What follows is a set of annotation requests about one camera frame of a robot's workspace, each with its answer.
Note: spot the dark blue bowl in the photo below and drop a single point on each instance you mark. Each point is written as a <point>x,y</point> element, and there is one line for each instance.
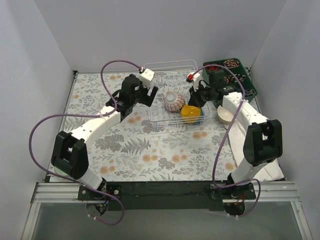
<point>200,119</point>

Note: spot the white wire dish rack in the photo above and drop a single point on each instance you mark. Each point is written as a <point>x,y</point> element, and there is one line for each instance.
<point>175,117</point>

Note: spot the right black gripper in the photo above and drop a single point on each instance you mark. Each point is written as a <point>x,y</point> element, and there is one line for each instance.
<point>198,94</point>

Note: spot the floral table mat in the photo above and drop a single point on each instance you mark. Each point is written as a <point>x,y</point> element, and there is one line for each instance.
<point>137,150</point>

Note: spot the mint green bowl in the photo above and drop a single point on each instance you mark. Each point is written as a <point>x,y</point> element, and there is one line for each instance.
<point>59,172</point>

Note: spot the white cloth towel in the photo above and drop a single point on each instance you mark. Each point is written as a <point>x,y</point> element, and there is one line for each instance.
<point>236,137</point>

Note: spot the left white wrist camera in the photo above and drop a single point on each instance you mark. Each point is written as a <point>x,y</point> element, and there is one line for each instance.
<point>146,76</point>

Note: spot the yellow bowl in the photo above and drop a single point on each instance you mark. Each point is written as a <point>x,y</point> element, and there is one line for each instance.
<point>190,114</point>

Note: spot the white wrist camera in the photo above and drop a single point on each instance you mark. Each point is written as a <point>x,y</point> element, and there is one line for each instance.
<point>195,79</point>
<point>146,76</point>

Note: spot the red patterned bowl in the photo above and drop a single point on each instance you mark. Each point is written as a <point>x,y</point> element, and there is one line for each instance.
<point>174,102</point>

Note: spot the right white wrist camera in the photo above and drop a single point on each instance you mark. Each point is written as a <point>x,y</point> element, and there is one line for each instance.
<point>195,79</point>

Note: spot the cream white bowl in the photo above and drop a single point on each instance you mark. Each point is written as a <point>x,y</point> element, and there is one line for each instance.
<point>224,115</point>

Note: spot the aluminium frame rail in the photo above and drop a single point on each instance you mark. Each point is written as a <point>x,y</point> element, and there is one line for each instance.
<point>67,192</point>

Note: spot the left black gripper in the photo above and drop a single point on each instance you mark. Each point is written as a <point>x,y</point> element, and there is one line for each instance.
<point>144,92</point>

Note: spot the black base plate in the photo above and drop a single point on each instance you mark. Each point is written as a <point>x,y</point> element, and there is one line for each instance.
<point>167,195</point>

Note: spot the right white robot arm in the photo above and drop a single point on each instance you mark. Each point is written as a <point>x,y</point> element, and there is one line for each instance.
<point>263,141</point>

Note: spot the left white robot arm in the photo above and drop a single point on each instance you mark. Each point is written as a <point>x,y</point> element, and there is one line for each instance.
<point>70,152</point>

